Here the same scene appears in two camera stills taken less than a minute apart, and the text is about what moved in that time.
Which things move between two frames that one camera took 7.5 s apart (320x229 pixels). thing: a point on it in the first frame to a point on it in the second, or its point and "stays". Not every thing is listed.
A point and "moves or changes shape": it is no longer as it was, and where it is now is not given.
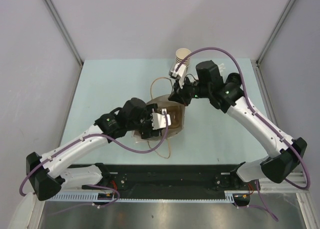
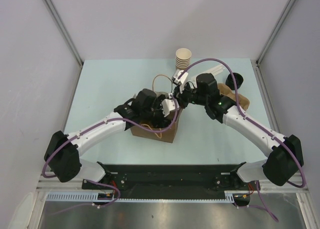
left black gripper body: (145, 126) to (155, 114)
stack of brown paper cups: (180, 54) stays
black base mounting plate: (173, 181) stays
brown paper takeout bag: (175, 112) moves or changes shape
